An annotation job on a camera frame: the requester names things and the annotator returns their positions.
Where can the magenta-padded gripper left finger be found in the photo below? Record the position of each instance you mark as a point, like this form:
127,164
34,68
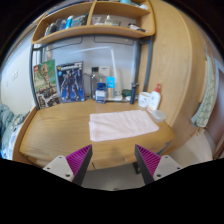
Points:
59,166

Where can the dark blue carton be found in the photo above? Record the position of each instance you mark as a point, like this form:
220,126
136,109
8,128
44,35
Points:
100,95

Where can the white desk lamp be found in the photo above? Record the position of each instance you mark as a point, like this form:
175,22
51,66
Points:
114,66

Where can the pale pink towel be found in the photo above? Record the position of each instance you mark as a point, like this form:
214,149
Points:
123,125

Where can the dark green bowl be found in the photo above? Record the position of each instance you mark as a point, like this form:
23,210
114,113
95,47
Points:
126,93

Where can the grey metal desk frame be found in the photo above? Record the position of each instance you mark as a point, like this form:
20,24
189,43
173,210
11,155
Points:
148,66

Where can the blue robot model kit box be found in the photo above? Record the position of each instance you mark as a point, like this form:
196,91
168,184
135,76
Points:
70,83

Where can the wooden shelf unit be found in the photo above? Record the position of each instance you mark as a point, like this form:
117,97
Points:
93,30

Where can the white wall switch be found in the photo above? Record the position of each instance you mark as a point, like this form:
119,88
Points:
14,76

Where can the light blue packet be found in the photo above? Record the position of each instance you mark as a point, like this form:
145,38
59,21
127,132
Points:
111,86

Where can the green patterned hanging cloth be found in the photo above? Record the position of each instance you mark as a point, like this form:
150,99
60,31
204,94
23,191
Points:
205,103

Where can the clear plastic container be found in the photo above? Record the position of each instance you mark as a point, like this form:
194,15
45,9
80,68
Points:
158,115

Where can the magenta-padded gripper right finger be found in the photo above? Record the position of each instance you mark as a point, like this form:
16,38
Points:
166,166

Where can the blue-green bedding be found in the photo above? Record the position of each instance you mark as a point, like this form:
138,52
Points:
8,130

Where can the green tree figure toy box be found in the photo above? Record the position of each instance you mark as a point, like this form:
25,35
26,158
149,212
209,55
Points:
45,83

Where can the white mug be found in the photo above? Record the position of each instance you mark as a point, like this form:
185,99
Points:
144,100

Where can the white red-pump lotion bottle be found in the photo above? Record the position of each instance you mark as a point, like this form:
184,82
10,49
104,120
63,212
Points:
154,100

